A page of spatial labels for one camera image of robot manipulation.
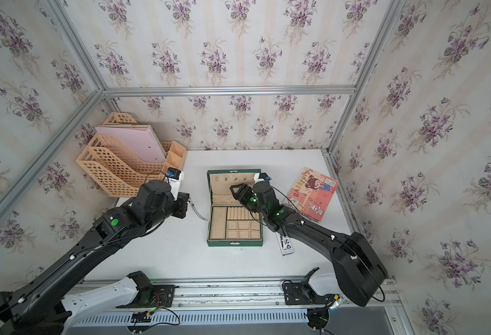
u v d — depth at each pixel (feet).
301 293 2.16
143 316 2.32
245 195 2.34
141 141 3.07
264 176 2.50
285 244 2.75
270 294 2.46
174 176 1.90
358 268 1.36
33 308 1.21
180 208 1.95
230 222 2.89
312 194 3.33
